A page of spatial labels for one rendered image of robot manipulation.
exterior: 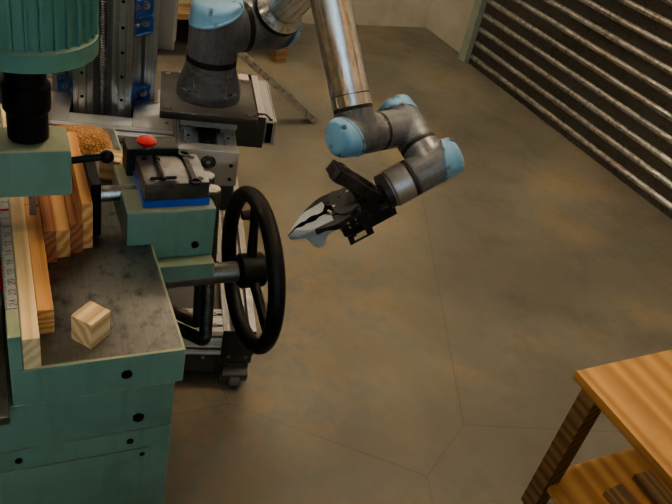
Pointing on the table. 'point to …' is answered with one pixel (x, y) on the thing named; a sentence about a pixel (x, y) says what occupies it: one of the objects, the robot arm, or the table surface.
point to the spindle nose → (26, 106)
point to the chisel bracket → (36, 166)
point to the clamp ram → (101, 193)
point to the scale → (7, 257)
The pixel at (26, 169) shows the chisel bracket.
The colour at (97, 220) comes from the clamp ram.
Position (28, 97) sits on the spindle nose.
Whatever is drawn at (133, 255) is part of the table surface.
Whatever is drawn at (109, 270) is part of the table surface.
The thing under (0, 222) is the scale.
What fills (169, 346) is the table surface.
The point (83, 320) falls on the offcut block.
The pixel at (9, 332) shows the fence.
